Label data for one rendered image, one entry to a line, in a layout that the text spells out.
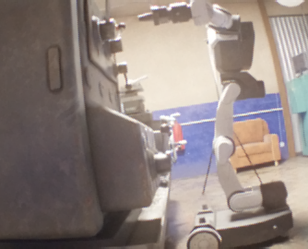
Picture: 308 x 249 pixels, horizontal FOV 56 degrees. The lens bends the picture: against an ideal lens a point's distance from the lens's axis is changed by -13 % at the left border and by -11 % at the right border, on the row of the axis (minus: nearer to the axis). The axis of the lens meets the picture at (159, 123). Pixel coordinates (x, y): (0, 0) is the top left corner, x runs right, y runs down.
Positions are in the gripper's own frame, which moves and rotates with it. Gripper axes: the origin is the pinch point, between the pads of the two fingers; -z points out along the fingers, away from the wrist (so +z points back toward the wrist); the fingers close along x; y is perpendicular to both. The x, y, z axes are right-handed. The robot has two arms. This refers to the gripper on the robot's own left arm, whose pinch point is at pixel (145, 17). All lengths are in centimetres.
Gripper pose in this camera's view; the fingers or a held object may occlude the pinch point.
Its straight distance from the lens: 136.9
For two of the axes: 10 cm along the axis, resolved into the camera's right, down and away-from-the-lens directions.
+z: 9.9, -1.5, -0.4
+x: 0.5, 0.6, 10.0
